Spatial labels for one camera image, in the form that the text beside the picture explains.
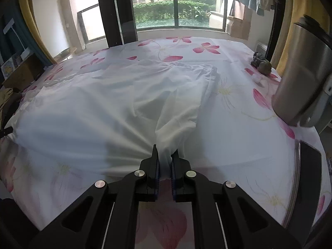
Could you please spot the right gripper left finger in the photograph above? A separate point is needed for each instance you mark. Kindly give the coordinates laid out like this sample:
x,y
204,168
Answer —
x,y
105,215

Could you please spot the yellow curtain right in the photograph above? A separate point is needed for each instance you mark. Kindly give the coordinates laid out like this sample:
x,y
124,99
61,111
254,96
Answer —
x,y
294,10

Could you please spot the black sliding door frame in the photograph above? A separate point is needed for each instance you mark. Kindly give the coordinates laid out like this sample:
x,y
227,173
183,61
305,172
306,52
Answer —
x,y
118,21

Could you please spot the yellow curtain left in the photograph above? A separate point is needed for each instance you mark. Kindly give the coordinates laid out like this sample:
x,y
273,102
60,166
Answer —
x,y
26,7

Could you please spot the cardboard box on balcony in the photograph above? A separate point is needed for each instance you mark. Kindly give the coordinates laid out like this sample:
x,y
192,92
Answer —
x,y
238,28

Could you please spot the brown cardboard box bedside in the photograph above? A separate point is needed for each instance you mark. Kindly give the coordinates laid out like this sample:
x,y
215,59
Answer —
x,y
26,73

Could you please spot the yellow curtain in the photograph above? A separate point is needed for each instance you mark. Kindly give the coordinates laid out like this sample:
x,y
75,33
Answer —
x,y
294,10
26,7

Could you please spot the beige folded garment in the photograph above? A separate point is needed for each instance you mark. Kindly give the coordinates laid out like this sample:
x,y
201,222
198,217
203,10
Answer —
x,y
6,96

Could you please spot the floral white bed sheet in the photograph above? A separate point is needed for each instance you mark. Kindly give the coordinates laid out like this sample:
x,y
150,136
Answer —
x,y
238,135

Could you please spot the teal curtain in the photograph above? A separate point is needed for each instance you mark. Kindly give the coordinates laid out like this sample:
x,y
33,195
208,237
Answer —
x,y
15,36

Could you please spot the white translucent garment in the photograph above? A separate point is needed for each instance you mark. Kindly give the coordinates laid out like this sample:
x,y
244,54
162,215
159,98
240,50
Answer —
x,y
107,119

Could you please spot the illustrated white card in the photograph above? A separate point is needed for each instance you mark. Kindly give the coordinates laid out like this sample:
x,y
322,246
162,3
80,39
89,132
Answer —
x,y
11,65

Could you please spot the small dark green toy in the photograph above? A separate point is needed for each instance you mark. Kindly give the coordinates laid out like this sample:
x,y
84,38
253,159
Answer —
x,y
261,64

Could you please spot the white air conditioner unit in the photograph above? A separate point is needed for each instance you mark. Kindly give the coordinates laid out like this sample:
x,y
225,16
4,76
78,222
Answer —
x,y
261,48

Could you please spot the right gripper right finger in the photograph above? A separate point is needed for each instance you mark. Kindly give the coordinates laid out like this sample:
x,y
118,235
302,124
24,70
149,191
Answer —
x,y
224,215

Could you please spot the black balcony railing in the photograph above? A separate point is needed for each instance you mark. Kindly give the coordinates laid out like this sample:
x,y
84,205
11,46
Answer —
x,y
172,14

